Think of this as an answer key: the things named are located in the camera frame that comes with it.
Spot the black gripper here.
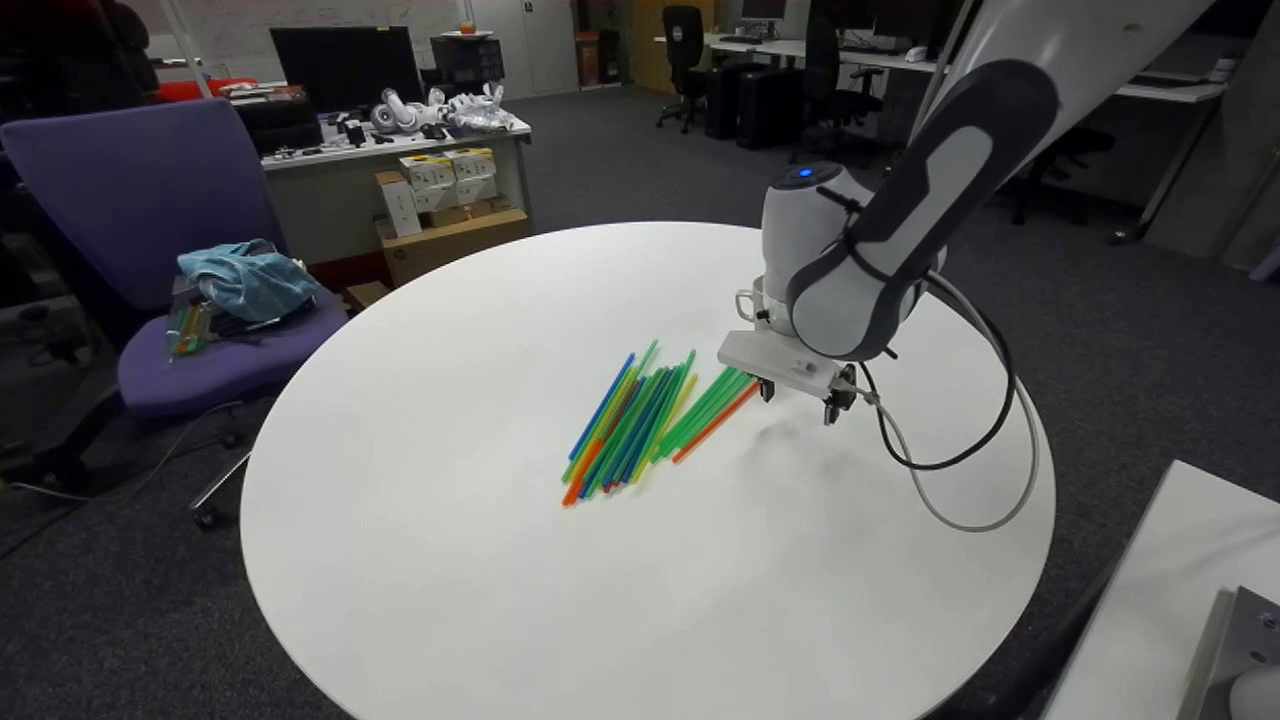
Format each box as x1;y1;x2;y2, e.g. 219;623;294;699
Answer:
754;370;864;427

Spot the orange straw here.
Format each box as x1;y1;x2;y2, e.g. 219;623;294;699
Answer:
673;381;766;464
560;432;609;510

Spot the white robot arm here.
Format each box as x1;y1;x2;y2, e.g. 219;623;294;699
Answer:
721;0;1212;413

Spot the green straw right group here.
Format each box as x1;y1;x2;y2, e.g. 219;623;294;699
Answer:
654;370;753;462

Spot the white ceramic mug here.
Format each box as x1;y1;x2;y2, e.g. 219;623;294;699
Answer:
732;280;766;324

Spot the yellow straw in pile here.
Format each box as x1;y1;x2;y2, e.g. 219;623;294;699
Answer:
636;372;698;491

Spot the teal straw pile centre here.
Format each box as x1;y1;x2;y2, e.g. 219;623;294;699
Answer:
582;360;687;495

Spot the blue straw left side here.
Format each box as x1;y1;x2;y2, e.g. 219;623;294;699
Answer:
567;353;636;462

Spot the white side table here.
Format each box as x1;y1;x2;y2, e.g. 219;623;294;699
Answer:
1045;462;1280;720

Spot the black office chair background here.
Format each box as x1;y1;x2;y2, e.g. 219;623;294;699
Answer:
654;4;706;130

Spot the cardboard box under desk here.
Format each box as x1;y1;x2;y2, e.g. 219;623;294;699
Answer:
377;210;529;285

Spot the white office desk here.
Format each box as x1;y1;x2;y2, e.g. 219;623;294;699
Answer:
258;119;533;266

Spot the teal cloth on chair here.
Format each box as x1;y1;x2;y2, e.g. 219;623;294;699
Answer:
162;235;317;355

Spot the black computer monitor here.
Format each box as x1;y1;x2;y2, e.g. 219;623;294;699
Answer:
270;28;421;113

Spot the purple office chair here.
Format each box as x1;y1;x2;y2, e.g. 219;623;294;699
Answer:
4;101;347;491

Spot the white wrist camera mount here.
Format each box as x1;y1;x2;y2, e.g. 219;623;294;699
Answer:
717;329;857;386

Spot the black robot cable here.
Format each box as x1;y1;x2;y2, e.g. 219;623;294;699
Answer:
851;266;1045;535

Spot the grey metal bracket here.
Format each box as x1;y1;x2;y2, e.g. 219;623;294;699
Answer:
1175;589;1280;720

